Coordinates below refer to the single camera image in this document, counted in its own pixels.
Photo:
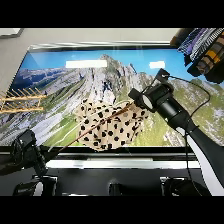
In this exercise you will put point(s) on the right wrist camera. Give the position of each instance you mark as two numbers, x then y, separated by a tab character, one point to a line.
162	76

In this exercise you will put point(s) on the heap of clothes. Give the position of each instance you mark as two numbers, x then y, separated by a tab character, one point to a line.
206	53

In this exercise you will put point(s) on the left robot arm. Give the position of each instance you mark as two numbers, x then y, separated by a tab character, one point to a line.
28	153

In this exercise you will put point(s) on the wooden rack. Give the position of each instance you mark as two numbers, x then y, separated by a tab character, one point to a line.
23	98

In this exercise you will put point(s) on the cream black-spotted shirt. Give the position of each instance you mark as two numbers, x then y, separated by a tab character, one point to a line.
113	128

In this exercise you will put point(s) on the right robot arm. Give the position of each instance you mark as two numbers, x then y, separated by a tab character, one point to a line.
200	143

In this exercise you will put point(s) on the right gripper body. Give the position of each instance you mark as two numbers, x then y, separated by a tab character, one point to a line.
137	97

